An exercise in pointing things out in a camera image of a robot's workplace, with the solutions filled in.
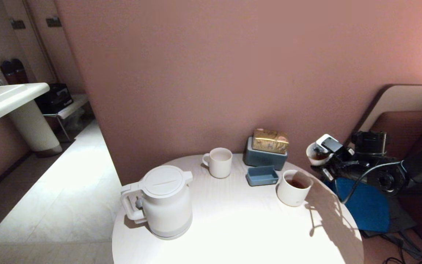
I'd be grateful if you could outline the large white ribbed cup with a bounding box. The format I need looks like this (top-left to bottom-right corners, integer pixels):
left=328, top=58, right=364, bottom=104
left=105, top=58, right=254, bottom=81
left=276, top=169, right=314, bottom=207

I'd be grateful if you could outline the small white ribbed cup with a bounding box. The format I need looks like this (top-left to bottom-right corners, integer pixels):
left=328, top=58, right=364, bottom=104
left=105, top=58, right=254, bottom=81
left=306, top=142, right=332, bottom=166

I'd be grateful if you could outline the small blue tray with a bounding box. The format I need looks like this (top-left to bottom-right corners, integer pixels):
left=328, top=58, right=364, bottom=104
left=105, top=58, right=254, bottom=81
left=245, top=165, right=279, bottom=186

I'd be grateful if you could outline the black box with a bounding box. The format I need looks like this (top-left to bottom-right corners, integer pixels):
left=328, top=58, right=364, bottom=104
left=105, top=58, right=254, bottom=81
left=35, top=83, right=73, bottom=114

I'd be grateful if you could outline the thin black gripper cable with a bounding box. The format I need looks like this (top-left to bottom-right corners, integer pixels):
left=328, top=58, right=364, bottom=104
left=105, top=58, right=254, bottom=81
left=335, top=161, right=403, bottom=205

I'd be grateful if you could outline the white mug with handle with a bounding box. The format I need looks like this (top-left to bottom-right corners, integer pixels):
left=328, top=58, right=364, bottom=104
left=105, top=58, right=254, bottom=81
left=202, top=147, right=233, bottom=179

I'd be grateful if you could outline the grey floor mat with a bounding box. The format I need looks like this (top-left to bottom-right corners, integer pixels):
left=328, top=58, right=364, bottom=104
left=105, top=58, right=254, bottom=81
left=359, top=189, right=422, bottom=257

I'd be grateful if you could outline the gold foil packet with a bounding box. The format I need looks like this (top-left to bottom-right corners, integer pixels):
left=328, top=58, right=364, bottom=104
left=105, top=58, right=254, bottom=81
left=252, top=128, right=290, bottom=154

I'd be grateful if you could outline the white metal-legged shelf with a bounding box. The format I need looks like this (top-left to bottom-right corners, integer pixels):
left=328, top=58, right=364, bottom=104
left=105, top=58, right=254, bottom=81
left=42, top=95, right=89, bottom=143

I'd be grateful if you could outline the white ribbed cylinder bin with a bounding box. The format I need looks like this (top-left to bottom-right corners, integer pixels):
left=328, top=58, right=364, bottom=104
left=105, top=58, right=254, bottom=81
left=7, top=100, right=63, bottom=158

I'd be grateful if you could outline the black floor cable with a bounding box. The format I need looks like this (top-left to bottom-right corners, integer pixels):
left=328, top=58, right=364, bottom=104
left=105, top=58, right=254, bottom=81
left=380, top=235, right=422, bottom=264

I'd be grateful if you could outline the blue cloth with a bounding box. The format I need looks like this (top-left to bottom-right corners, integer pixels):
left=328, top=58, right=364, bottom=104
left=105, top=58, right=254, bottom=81
left=324, top=176, right=391, bottom=233

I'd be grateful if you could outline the white electric kettle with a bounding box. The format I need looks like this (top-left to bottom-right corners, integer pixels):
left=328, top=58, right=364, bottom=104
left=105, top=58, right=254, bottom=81
left=121, top=165, right=194, bottom=240

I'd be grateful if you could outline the dark brown bottle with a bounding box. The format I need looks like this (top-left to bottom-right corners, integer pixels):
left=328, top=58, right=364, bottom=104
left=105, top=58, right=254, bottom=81
left=0, top=60, right=15, bottom=85
left=11, top=58, right=28, bottom=84

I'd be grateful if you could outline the blue rectangular box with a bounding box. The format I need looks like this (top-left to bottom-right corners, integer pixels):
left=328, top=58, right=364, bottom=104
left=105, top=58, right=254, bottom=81
left=244, top=137, right=288, bottom=171

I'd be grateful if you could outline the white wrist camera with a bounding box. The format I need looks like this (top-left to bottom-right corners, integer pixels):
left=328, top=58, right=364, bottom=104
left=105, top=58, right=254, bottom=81
left=315, top=134, right=354, bottom=156

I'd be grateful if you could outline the white round kettle base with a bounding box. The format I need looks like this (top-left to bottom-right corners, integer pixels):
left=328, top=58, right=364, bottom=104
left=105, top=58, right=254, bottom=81
left=149, top=220, right=193, bottom=240

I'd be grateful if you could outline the brown booth bench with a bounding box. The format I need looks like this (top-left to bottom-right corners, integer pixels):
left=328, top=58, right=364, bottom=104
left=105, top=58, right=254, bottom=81
left=321, top=84, right=422, bottom=261

